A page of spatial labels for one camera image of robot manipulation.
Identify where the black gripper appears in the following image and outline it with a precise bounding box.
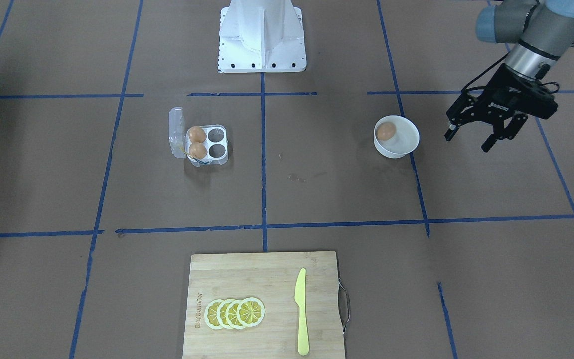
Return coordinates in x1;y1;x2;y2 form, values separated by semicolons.
444;64;558;153

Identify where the brown egg from bowl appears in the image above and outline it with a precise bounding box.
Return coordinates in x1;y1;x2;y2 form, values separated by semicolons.
375;121;397;141

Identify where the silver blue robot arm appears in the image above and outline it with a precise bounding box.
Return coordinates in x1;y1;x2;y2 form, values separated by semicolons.
444;0;574;152

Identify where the clear plastic egg box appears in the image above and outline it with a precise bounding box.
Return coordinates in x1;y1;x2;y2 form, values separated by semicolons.
168;107;229;167

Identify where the brown egg in box rear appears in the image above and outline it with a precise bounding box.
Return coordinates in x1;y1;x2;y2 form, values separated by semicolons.
187;126;207;143

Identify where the brown egg in box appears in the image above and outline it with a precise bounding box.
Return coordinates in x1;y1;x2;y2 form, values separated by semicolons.
187;126;207;143
188;142;208;160

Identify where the brown egg in box front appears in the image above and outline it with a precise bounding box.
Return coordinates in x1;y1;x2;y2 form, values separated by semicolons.
188;142;208;160

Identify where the white bowl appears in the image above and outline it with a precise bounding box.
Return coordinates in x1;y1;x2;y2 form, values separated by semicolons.
373;115;421;159

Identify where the yellow plastic knife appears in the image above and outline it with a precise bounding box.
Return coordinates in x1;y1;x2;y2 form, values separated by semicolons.
294;268;310;357

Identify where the yellow green rubber band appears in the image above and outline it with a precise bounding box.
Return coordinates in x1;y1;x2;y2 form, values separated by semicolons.
172;143;212;167

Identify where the bamboo cutting board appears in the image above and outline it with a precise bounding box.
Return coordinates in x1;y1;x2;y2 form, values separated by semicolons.
181;251;346;359

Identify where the lemon slice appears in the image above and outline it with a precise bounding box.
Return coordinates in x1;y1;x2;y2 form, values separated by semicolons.
204;299;224;330
239;296;265;328
225;299;248;330
216;298;235;329

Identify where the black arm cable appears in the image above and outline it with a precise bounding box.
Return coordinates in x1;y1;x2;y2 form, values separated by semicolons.
460;54;560;96

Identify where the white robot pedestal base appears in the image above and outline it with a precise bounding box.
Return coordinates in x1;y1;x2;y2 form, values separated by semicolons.
217;0;307;73

